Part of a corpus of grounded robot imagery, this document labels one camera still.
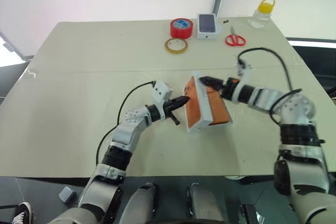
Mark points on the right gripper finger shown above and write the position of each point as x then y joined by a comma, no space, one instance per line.
217,90
211,81

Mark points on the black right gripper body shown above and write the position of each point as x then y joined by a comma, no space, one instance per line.
229,89

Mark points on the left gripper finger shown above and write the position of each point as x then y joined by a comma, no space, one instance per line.
180,102
174,118

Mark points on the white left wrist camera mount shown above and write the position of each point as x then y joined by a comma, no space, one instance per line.
162,90

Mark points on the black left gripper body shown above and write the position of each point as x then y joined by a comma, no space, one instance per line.
168,107

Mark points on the grey robot leg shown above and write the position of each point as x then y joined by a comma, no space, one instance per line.
203,205
139,205

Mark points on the clear bottle yellow lid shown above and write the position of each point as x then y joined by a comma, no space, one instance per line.
260,16

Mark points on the black side table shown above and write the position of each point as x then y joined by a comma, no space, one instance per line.
317,58

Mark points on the black white sneaker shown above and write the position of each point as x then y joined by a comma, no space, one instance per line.
23,213

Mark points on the dark grey side furniture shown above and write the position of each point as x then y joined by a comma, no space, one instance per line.
10,79

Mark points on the clear yellowish tape roll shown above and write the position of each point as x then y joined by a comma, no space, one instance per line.
169,48

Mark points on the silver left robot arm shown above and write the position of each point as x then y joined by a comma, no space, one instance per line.
131,127

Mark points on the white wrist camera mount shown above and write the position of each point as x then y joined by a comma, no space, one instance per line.
245,73
162,90

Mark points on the orange and white box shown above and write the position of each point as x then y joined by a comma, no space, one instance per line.
204,111

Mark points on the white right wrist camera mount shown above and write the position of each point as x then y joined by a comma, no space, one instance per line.
245,73

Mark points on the grey right robot leg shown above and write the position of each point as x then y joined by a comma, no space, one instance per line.
203,205

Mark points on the black stand bracket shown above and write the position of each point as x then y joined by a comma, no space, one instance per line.
252,212

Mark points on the red tape roll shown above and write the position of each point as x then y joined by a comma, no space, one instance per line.
181,28

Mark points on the closed white phone box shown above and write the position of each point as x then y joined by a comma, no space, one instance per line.
207,24

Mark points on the small grey block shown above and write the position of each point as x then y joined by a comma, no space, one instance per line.
67,194

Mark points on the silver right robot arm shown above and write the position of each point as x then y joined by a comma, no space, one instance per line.
296,106

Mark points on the grey left robot leg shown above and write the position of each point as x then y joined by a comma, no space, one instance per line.
139,205

